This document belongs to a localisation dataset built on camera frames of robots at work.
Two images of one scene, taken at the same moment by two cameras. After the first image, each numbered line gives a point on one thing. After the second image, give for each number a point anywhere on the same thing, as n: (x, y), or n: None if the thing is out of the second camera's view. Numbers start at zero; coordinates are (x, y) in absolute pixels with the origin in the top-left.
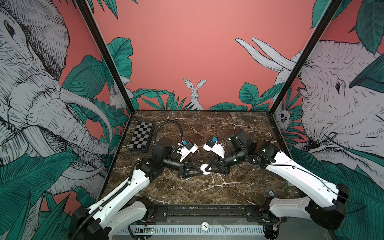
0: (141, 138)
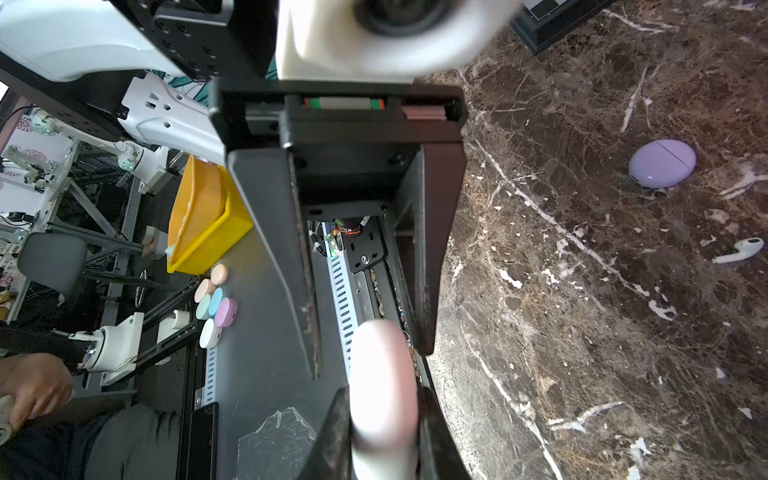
0: (541, 22)
